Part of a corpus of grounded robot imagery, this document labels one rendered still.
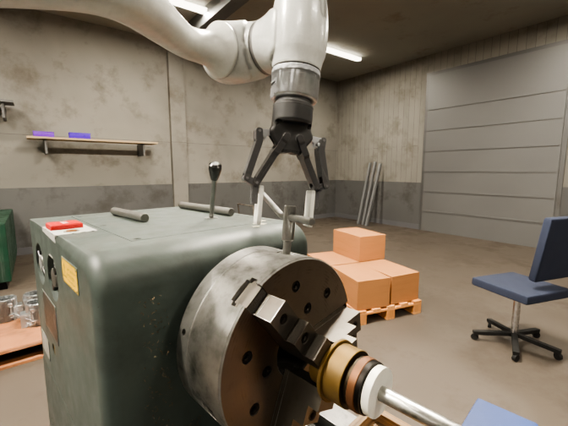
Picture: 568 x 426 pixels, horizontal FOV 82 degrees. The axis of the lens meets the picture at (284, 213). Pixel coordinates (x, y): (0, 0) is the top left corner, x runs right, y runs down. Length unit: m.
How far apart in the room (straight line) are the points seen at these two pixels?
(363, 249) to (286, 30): 3.13
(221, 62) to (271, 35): 0.11
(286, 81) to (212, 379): 0.48
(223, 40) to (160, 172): 6.44
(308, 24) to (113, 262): 0.50
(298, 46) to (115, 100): 6.48
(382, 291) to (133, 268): 2.78
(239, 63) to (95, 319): 0.51
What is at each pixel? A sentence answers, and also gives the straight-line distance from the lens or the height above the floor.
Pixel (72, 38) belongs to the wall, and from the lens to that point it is 7.15.
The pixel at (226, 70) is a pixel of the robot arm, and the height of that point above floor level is 1.57.
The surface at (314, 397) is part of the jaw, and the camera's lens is 0.56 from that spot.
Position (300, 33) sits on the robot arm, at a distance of 0.62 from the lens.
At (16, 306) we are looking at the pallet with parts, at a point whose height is 0.25.
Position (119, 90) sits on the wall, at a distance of 7.06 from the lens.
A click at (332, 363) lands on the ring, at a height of 1.11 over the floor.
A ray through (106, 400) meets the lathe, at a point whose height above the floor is 1.03.
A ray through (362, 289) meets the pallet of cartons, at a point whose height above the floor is 0.33.
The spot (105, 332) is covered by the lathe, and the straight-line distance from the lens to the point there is 0.58.
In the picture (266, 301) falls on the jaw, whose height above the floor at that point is 1.19.
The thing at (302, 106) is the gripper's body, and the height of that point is 1.49.
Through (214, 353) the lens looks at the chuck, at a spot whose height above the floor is 1.13.
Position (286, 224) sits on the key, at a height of 1.29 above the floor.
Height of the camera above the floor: 1.38
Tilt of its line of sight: 8 degrees down
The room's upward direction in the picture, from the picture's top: straight up
